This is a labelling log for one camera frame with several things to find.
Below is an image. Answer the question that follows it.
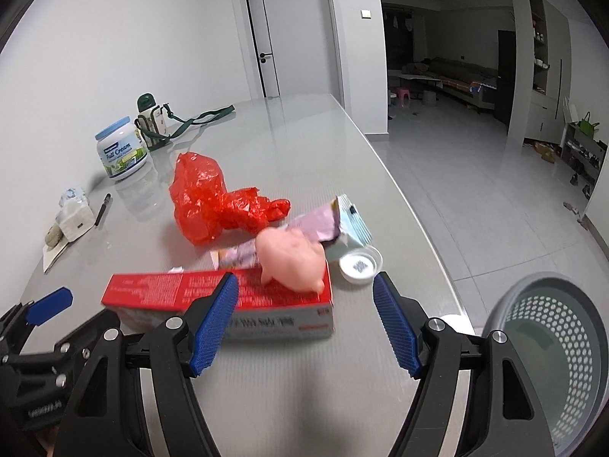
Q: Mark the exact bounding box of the red plastic bag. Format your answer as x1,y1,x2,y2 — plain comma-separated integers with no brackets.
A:
169,152,291,246

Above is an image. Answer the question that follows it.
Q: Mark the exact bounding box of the shoe rack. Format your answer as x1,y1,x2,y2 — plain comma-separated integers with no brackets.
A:
561,123,608,199

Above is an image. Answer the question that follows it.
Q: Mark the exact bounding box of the green handbag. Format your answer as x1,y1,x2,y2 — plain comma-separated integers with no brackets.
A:
577,112,599,139

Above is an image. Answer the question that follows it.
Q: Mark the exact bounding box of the cardboard box on floor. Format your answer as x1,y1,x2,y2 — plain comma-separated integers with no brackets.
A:
534,142,556,164

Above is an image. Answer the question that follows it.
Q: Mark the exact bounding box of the green capped water bottle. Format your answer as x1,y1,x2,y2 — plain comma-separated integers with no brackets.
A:
134,93,169,151

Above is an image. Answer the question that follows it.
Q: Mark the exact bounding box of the red white toothpaste box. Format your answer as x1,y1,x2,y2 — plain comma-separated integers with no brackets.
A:
101,267,335,342

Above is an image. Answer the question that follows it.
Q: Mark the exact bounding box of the grey perforated laundry basket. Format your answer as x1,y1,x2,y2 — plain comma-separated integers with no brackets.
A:
483,272,608,456

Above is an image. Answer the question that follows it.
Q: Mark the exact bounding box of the pink blue snack wrapper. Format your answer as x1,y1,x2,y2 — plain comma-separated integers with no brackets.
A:
210,194,373,269

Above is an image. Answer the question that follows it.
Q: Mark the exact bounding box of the dark sofa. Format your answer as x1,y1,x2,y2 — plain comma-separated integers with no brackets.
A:
400,57,499,109

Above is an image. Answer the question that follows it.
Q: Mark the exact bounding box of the black pen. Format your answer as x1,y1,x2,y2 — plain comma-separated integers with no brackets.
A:
94,193,112,227

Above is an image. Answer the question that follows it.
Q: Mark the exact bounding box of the pink rubber pig toy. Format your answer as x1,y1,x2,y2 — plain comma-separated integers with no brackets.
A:
255,228,326,294

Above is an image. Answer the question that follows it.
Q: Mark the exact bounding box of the white door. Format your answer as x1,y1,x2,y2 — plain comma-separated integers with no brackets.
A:
247,0,341,99

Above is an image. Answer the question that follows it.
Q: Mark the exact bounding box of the white round jar lid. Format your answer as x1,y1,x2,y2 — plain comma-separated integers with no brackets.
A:
339,246,383,285

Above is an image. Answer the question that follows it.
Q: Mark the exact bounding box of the milk powder can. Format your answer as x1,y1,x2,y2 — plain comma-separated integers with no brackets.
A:
95,117,149,182

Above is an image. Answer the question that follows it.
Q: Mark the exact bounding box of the pink stool far room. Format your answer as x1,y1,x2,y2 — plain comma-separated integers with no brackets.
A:
395,87,411,105

